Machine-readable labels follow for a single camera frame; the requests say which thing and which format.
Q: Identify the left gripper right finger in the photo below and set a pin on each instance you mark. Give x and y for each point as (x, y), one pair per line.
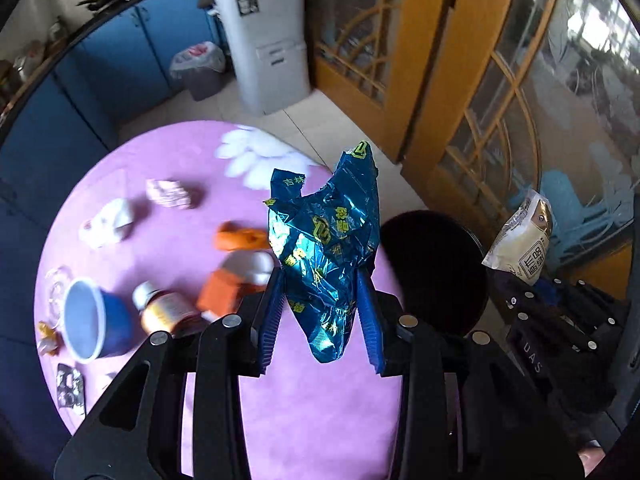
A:
(370, 321)

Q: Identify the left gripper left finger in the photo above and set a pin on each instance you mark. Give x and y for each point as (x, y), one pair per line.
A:
(266, 321)

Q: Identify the orange white paper cup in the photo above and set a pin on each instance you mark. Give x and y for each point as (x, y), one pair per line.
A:
(242, 273)

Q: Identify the blue foil snack wrapper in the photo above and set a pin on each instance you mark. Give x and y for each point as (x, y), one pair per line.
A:
(323, 240)

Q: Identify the white beige snack bag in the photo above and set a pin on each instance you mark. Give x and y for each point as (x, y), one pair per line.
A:
(521, 246)

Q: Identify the orange peel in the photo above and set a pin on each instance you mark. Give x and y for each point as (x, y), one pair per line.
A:
(230, 237)

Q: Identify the brown medicine bottle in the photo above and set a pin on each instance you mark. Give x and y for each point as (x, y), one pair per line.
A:
(163, 310)

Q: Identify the blue white bowl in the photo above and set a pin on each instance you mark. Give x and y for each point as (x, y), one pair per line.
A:
(95, 324)

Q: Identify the blue kitchen cabinets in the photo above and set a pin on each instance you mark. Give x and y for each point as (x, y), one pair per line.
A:
(114, 68)

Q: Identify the person's right hand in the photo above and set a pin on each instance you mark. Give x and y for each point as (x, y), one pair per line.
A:
(590, 456)

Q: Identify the pink round tablecloth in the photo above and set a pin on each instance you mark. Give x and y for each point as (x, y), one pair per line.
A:
(302, 419)

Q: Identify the pink patterned crumpled wrapper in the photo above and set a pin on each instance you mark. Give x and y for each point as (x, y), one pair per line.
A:
(168, 194)

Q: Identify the crumpled white tissue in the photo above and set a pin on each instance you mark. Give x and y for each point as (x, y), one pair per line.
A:
(109, 226)

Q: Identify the clear glass ashtray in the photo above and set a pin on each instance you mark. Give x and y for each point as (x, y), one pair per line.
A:
(56, 284)

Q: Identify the yellow candy wrapper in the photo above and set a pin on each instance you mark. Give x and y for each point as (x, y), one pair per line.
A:
(49, 342)

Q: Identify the wooden glass door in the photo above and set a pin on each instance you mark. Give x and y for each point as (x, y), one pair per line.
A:
(481, 101)

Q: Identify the grey bin with bag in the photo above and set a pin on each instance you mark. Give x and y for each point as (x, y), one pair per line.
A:
(199, 69)

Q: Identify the white tall storage cabinet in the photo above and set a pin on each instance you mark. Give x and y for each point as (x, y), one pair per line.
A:
(268, 50)

